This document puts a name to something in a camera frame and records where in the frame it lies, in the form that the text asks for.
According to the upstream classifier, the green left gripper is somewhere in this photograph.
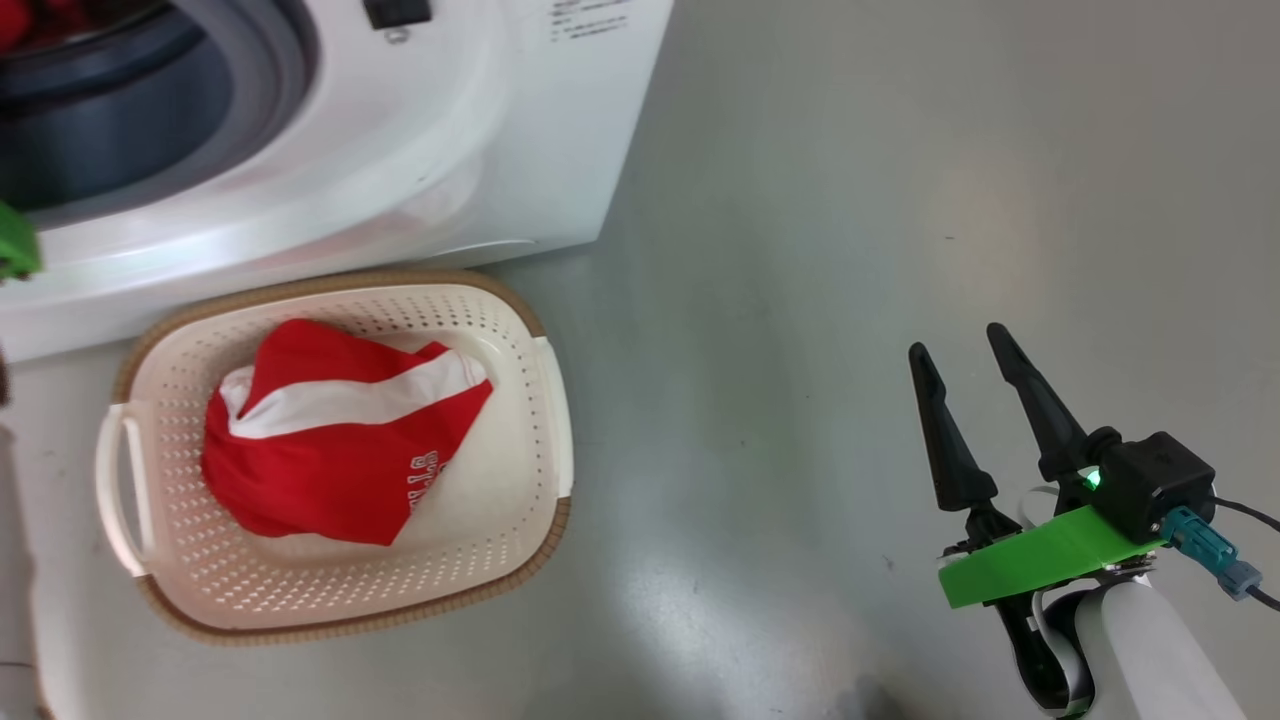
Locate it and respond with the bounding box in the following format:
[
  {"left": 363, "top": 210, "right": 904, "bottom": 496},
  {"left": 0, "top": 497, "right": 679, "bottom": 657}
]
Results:
[{"left": 0, "top": 200, "right": 43, "bottom": 281}]

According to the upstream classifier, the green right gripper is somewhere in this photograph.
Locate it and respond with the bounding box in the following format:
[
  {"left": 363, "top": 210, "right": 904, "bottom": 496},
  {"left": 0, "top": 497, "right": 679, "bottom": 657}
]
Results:
[{"left": 908, "top": 322, "right": 1166, "bottom": 717}]

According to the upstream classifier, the red garment white stripe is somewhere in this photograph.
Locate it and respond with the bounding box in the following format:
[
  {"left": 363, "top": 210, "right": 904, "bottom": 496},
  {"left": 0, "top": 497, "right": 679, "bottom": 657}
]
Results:
[
  {"left": 201, "top": 318, "right": 495, "bottom": 547},
  {"left": 0, "top": 0, "right": 63, "bottom": 51}
]

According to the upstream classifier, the grey blue door gasket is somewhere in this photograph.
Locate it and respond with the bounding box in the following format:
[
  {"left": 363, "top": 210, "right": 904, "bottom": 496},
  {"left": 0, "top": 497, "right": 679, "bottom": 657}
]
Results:
[{"left": 0, "top": 0, "right": 319, "bottom": 216}]

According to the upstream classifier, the black door latch socket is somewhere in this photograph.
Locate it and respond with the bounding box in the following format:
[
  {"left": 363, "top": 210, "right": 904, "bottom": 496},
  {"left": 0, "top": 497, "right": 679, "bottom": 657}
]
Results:
[{"left": 362, "top": 0, "right": 433, "bottom": 31}]

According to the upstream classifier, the white front-load washing machine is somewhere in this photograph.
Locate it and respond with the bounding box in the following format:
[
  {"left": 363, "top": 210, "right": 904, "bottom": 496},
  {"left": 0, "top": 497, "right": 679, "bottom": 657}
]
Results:
[{"left": 0, "top": 0, "right": 676, "bottom": 363}]

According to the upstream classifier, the cream perforated basket brown rim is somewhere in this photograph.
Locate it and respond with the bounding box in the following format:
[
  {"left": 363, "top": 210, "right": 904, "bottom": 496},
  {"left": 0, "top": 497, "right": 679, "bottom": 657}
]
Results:
[{"left": 95, "top": 268, "right": 574, "bottom": 646}]

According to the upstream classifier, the small printed text sticker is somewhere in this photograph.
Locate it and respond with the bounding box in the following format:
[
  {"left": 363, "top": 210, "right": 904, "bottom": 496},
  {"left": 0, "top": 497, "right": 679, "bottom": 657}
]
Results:
[{"left": 548, "top": 0, "right": 631, "bottom": 43}]

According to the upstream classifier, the white flat ribbon cable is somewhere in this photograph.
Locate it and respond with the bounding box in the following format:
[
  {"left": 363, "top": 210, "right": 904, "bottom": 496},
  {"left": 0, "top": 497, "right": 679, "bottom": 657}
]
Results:
[{"left": 1016, "top": 486, "right": 1096, "bottom": 717}]

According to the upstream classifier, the teal right camera connector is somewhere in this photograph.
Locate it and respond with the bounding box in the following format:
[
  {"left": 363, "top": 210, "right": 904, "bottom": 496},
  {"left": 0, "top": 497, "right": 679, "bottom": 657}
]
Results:
[{"left": 1160, "top": 505, "right": 1263, "bottom": 601}]

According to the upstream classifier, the black right camera cable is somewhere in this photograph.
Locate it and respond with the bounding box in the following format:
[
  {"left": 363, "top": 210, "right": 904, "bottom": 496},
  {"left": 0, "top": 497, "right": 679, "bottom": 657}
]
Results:
[{"left": 1210, "top": 495, "right": 1280, "bottom": 611}]

